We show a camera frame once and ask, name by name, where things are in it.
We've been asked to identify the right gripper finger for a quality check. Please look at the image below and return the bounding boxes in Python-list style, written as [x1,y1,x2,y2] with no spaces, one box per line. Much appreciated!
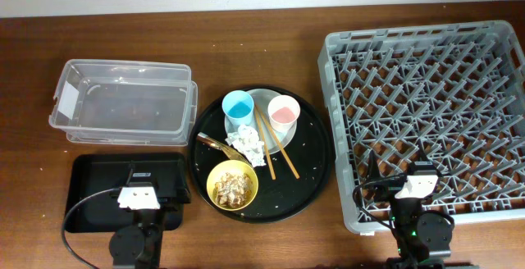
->
[417,148,433,166]
[367,150,381,179]

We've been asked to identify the nut shell food scraps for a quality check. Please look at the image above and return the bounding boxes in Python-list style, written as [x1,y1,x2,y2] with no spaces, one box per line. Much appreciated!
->
[213,173,253,209]

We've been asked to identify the yellow bowl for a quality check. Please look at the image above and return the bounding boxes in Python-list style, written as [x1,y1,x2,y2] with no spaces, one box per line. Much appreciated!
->
[206,160,259,212]

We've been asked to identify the wooden chopstick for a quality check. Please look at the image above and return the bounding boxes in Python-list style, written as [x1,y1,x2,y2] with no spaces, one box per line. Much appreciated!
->
[254,105,276,180]
[254,105,300,180]

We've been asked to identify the gold snack wrapper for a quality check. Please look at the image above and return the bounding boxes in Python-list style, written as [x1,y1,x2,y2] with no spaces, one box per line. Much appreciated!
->
[196,132,251,165]

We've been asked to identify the pink plastic cup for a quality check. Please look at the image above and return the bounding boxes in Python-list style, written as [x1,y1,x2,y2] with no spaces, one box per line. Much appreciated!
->
[267,95,300,133]

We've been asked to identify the white tissue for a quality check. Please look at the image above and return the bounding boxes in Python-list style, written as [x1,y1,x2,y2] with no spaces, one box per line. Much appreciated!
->
[226,125,266,167]

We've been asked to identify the blue plastic cup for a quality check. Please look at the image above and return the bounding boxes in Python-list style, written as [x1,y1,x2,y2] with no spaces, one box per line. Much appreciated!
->
[221,90,254,127]

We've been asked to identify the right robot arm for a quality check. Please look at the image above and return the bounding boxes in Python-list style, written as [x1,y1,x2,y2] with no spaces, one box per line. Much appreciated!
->
[364,151,454,269]

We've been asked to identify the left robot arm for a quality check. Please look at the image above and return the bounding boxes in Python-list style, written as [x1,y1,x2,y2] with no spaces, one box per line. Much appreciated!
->
[109,184,190,269]

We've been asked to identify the grey dishwasher rack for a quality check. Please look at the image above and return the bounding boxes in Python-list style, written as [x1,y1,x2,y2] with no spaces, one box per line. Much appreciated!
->
[317,21,524,234]

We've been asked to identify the clear plastic waste bin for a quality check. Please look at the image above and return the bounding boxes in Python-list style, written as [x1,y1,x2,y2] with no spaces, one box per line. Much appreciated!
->
[48,59,198,147]

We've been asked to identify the black rectangular tray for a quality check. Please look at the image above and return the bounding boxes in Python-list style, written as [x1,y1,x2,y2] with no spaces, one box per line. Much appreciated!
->
[66,153,191,233]

